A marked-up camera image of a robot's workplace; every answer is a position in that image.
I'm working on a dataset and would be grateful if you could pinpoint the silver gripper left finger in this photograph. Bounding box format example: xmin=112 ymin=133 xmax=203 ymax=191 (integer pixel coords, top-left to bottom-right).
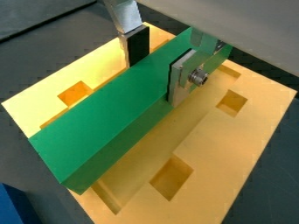
xmin=102 ymin=0 xmax=149 ymax=67

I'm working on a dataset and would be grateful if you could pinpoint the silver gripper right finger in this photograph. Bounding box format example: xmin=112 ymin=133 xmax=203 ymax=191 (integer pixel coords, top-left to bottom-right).
xmin=166 ymin=28 xmax=225 ymax=107

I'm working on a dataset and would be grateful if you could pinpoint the blue long block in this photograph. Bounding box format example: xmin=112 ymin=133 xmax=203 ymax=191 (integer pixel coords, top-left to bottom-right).
xmin=0 ymin=183 xmax=24 ymax=224

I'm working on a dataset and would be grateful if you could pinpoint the green long block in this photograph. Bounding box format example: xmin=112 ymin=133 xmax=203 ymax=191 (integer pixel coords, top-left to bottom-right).
xmin=28 ymin=26 xmax=233 ymax=196

